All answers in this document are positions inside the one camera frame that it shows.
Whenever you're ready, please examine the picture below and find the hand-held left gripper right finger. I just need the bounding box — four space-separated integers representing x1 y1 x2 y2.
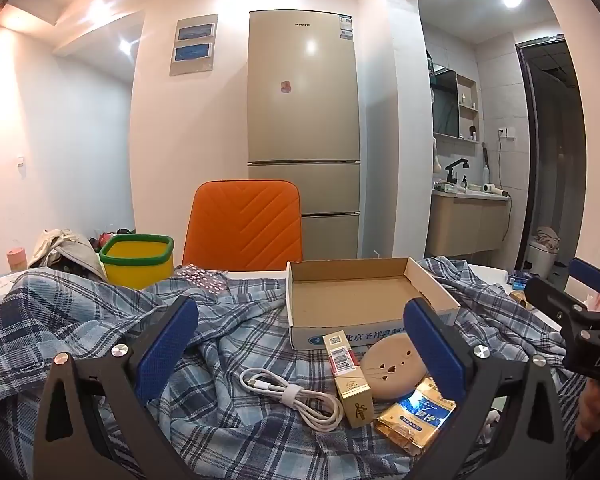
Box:
402 297 568 480

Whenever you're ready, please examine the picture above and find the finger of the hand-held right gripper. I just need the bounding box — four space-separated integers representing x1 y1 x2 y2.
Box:
568 257 600 306
524 276 589 327

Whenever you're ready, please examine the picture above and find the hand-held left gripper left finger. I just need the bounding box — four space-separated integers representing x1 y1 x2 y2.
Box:
32 296 201 480

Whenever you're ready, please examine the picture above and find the gold and blue packet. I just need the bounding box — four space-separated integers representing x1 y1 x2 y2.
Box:
372 377 458 457

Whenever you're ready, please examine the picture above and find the gold box with pink label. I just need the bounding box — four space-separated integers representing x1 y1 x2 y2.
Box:
321 331 375 429

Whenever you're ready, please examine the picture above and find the shallow cardboard box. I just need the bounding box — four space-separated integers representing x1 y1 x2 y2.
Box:
285 256 462 352

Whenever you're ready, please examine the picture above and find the white cable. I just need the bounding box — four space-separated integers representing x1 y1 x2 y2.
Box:
240 367 345 432

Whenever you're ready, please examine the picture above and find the person's right hand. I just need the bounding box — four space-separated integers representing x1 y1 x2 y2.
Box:
575 377 600 441

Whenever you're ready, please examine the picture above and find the white trash can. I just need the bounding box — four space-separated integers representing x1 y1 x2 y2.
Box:
524 227 561 281

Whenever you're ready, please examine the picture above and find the shiny blister sheet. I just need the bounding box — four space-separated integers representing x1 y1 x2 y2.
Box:
172 264 229 293

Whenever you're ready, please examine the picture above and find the yellow bin with green rim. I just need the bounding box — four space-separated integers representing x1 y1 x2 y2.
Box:
99 234 175 291

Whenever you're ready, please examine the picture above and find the blue plaid shirt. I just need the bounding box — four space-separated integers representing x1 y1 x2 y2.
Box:
0 257 588 480

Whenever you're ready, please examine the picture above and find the beige vanity cabinet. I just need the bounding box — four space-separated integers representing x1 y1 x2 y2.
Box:
425 187 511 258

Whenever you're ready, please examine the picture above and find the red bag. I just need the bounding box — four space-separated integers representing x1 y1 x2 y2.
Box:
100 231 131 250

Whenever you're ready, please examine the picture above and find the beige cloth bag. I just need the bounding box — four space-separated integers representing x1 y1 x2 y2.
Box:
27 228 108 281

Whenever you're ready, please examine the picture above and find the orange padded chair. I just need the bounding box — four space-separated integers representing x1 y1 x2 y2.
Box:
182 180 303 272

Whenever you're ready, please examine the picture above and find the black faucet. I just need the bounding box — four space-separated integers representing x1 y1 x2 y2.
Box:
444 158 468 184

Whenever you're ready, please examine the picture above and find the bathroom mirror cabinet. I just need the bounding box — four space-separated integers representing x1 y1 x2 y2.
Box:
430 62 481 143

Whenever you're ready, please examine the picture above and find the beige three-door fridge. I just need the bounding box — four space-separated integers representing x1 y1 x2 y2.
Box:
245 10 363 263

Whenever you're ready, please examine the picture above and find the dark door frame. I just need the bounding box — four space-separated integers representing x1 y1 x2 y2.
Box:
515 35 600 276

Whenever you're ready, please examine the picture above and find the grey wall panel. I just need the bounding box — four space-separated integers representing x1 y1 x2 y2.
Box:
169 12 220 77

